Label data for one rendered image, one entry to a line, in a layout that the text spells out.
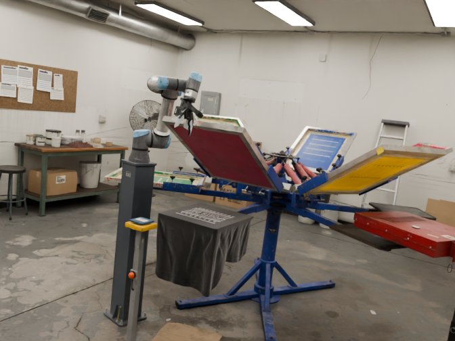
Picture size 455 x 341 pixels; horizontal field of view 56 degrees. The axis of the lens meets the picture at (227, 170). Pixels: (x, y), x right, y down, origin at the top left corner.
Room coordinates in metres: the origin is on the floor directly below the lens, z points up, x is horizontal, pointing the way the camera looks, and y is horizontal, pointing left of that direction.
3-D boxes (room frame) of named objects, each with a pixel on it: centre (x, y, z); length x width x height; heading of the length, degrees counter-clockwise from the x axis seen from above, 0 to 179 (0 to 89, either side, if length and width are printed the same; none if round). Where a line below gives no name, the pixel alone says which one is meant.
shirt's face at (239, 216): (2.73, 0.10, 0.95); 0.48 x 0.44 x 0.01; 150
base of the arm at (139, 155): (3.04, 0.64, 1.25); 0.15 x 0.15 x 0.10
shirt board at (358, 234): (3.12, -0.79, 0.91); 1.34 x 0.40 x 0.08; 30
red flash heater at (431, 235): (2.47, -1.17, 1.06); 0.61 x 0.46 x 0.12; 30
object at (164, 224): (2.53, 0.21, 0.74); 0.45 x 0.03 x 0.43; 60
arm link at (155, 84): (2.72, 0.49, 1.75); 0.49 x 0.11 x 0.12; 24
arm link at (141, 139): (3.05, 0.64, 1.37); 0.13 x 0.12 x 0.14; 114
